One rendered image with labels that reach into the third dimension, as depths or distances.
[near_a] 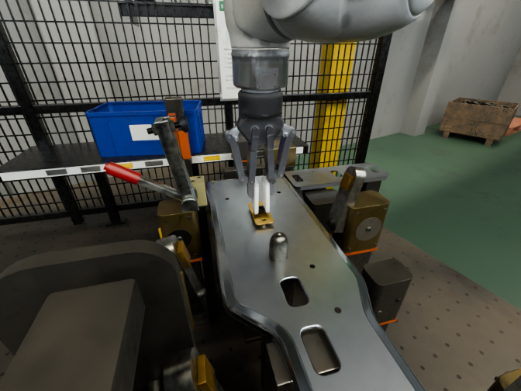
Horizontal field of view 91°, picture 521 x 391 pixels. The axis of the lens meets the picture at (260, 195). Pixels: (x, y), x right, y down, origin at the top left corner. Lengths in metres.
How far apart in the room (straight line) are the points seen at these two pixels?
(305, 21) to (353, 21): 0.04
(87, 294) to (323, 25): 0.28
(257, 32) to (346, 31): 0.14
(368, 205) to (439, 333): 0.42
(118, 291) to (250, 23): 0.34
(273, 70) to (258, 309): 0.34
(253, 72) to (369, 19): 0.19
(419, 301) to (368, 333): 0.51
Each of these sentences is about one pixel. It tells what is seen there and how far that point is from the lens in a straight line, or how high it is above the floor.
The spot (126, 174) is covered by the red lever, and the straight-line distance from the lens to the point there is 0.49.
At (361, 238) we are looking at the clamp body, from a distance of 0.59.
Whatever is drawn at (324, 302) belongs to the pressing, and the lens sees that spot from 0.40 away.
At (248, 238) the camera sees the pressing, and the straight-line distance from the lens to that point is 0.49.
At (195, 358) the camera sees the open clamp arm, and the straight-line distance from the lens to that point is 0.26.
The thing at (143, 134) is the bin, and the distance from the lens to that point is 0.84.
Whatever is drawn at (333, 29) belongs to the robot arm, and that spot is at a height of 1.33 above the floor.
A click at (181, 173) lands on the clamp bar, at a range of 0.47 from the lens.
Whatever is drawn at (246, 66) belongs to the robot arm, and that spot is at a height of 1.29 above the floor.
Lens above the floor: 1.31
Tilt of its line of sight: 30 degrees down
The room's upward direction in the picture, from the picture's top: straight up
